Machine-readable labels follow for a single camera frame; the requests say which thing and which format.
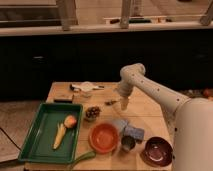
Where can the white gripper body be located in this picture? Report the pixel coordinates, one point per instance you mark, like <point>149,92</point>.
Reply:
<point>124,102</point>

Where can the silver fork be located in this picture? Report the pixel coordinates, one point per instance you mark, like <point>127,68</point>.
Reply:
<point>111,102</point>

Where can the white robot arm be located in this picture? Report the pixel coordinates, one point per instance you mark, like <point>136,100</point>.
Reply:
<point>193,138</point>

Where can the red bowl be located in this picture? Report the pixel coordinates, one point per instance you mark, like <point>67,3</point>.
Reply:
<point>103,138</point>

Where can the dark purple bowl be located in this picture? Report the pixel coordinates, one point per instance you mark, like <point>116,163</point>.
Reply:
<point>157,152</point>

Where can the blue grey cloth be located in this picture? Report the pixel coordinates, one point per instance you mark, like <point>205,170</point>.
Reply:
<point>125,129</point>

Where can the small metal cup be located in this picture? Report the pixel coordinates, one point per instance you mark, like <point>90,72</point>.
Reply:
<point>127,143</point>

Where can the peach toy fruit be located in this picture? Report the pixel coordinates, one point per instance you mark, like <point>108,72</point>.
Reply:
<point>70,121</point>

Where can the green plastic tray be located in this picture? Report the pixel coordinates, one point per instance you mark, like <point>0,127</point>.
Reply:
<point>38,144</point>

